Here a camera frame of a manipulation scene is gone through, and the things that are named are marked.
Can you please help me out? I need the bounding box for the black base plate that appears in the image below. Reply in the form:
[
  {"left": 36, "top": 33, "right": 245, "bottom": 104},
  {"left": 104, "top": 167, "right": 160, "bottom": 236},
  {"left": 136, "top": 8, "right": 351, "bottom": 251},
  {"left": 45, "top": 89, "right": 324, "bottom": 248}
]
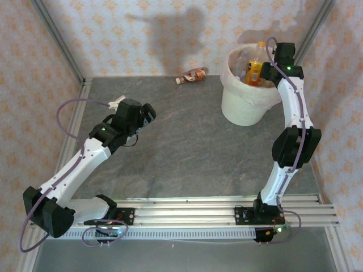
[
  {"left": 84, "top": 207, "right": 136, "bottom": 227},
  {"left": 234, "top": 206, "right": 286, "bottom": 227}
]

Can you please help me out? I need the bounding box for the aluminium mounting rail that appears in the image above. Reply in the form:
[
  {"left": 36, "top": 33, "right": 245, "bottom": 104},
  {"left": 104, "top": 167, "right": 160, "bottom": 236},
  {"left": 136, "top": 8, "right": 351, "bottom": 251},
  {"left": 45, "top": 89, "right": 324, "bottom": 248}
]
[{"left": 28, "top": 194, "right": 340, "bottom": 227}]

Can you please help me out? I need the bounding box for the perforated grey cable duct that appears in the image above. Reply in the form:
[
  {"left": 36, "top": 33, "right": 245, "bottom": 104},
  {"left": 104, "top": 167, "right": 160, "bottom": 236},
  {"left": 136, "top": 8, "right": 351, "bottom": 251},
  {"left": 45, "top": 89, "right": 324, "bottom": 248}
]
[{"left": 56, "top": 228, "right": 284, "bottom": 241}]

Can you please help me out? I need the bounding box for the right controller board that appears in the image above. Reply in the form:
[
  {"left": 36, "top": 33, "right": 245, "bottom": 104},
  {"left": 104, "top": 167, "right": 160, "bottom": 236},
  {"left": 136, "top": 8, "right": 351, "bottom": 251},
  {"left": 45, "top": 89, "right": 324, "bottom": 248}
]
[{"left": 254, "top": 225, "right": 292, "bottom": 244}]

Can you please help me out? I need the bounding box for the controller board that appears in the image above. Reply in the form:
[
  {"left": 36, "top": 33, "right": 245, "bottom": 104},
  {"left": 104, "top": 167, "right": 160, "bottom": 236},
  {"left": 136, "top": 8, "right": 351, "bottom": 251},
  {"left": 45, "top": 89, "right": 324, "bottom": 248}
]
[
  {"left": 95, "top": 226, "right": 123, "bottom": 241},
  {"left": 254, "top": 225, "right": 292, "bottom": 244}
]

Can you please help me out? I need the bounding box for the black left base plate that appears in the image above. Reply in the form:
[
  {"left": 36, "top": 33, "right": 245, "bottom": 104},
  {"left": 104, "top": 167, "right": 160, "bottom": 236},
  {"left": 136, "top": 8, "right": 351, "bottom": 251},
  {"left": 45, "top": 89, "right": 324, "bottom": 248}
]
[{"left": 84, "top": 207, "right": 136, "bottom": 227}]

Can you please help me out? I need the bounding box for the white ribbed plastic bin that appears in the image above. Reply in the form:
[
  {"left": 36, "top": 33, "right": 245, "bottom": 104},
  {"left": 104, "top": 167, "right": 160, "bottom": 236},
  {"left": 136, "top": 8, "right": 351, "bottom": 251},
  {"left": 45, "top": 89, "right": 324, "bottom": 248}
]
[{"left": 221, "top": 45, "right": 281, "bottom": 127}]

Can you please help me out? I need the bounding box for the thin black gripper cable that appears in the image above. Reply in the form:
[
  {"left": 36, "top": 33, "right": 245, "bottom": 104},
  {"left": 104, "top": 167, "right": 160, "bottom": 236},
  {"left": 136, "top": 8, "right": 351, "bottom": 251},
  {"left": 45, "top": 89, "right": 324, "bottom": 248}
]
[{"left": 124, "top": 132, "right": 140, "bottom": 148}]

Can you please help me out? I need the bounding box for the left controller board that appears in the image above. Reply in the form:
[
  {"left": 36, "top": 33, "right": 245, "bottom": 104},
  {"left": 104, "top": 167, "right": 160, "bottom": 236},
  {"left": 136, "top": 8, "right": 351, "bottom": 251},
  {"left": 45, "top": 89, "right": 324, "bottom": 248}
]
[{"left": 95, "top": 226, "right": 123, "bottom": 241}]

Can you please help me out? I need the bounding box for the brown coffee bottle cream cap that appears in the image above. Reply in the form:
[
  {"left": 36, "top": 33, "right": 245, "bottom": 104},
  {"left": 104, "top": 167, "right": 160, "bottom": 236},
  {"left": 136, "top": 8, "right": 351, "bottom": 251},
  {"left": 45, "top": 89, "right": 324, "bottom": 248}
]
[{"left": 175, "top": 66, "right": 210, "bottom": 84}]

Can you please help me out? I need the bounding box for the aluminium table side rail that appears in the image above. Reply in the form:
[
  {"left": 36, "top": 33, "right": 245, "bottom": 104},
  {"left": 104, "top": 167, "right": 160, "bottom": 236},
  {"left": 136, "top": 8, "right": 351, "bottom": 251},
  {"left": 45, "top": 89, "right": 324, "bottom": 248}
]
[{"left": 58, "top": 78, "right": 93, "bottom": 171}]

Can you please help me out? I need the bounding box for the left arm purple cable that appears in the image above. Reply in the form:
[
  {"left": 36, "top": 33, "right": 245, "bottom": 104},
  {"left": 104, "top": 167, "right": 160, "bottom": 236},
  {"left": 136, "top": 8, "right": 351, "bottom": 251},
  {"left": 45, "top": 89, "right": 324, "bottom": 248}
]
[{"left": 17, "top": 97, "right": 129, "bottom": 253}]

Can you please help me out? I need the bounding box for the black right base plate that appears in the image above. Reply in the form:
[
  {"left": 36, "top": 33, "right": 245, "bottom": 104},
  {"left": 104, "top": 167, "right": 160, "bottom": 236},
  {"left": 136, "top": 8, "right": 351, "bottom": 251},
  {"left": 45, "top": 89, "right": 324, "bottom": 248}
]
[{"left": 234, "top": 206, "right": 286, "bottom": 227}]

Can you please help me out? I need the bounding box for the orange juice bottle yellow cap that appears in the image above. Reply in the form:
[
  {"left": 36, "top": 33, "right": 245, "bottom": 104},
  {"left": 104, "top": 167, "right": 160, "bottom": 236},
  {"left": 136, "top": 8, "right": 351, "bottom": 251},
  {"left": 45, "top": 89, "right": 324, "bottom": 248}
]
[{"left": 244, "top": 41, "right": 267, "bottom": 86}]

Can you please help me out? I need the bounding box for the aluminium frame post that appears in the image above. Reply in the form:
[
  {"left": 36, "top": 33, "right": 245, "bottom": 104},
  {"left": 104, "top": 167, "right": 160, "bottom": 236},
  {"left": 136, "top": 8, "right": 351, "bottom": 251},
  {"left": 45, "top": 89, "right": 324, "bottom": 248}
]
[
  {"left": 30, "top": 0, "right": 86, "bottom": 84},
  {"left": 293, "top": 0, "right": 338, "bottom": 74}
]

